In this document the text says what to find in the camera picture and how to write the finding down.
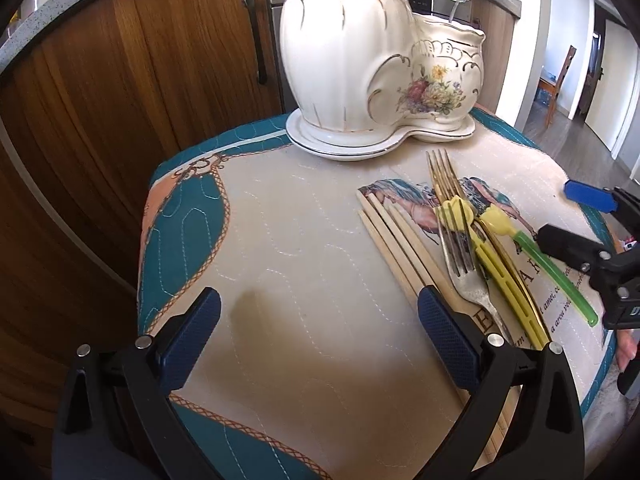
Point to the gold fork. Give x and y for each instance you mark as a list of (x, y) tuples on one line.
[(442, 180)]

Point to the white ceramic saucer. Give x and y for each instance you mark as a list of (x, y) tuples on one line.
[(330, 147)]

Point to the white door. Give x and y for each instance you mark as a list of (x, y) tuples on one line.
[(612, 95)]

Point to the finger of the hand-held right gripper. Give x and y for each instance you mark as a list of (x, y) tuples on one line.
[(590, 196), (562, 242)]

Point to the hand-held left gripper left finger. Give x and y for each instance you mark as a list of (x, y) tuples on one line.
[(192, 340)]

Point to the white ceramic utensil holder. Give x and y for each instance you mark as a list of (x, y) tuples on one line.
[(340, 50)]

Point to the printed quilted mat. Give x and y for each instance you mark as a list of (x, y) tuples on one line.
[(300, 260)]

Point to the wooden chair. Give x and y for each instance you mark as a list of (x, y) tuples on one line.
[(562, 85)]

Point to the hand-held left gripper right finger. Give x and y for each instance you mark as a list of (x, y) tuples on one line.
[(447, 340)]

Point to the person's right hand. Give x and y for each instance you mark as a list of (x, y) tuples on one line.
[(630, 352)]

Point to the wooden chopstick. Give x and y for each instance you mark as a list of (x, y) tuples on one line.
[(412, 255), (424, 255), (385, 255), (382, 227)]

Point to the silver fork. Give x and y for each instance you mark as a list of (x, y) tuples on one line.
[(462, 260)]

